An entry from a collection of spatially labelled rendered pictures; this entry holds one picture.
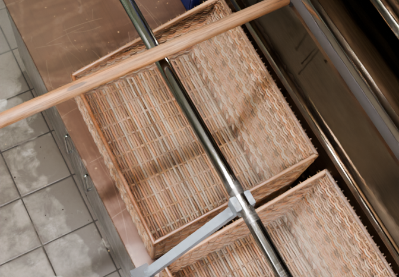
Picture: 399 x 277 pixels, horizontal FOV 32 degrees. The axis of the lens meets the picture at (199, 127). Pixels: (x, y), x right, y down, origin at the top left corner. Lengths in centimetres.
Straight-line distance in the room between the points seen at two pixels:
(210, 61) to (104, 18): 39
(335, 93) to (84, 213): 123
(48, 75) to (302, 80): 82
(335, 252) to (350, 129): 38
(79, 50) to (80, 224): 70
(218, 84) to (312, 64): 47
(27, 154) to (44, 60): 60
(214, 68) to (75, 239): 87
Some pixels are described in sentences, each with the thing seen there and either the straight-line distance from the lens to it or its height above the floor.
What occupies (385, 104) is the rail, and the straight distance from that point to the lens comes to 125.
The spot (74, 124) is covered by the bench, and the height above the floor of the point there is 58.
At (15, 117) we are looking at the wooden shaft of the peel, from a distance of 144.
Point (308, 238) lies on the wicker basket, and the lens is 198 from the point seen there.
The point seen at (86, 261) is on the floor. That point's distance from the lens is 257.
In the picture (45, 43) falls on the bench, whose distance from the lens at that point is 225.
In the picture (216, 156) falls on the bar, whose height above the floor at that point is 117.
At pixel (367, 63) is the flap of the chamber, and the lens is 131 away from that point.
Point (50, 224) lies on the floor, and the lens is 262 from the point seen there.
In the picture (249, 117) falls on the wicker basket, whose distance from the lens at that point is 202.
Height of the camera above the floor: 249
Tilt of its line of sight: 65 degrees down
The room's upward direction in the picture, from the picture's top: 11 degrees clockwise
